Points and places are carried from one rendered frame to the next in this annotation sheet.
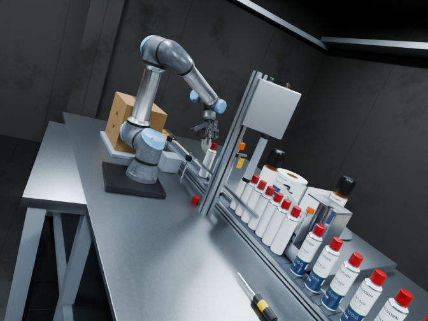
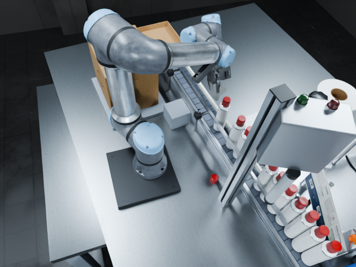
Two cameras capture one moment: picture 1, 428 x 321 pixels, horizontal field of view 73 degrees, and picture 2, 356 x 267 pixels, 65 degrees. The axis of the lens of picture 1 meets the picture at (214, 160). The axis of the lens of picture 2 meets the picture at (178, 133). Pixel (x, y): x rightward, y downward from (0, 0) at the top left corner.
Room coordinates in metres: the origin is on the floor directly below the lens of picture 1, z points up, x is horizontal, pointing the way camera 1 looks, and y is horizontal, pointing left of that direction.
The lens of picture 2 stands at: (0.73, 0.13, 1.96)
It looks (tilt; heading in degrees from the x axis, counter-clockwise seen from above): 56 degrees down; 6
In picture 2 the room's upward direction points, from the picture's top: 6 degrees clockwise
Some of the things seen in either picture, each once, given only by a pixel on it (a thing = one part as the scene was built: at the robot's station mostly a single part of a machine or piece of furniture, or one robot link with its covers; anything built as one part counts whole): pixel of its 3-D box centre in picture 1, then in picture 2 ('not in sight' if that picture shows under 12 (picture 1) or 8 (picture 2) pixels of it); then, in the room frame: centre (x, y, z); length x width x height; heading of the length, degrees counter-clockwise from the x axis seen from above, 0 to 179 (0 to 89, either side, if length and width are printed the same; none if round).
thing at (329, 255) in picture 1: (324, 264); not in sight; (0.88, -0.47, 0.98); 0.05 x 0.05 x 0.20
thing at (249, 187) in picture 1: (248, 195); (274, 186); (1.24, -0.20, 0.98); 0.05 x 0.05 x 0.20
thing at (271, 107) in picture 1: (269, 108); (300, 134); (1.19, -0.13, 1.38); 0.17 x 0.10 x 0.19; 92
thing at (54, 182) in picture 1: (133, 169); (140, 136); (1.45, 0.39, 0.81); 0.90 x 0.90 x 0.04; 30
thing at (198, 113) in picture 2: (189, 165); (200, 119); (1.55, 0.12, 0.91); 0.07 x 0.03 x 0.17; 127
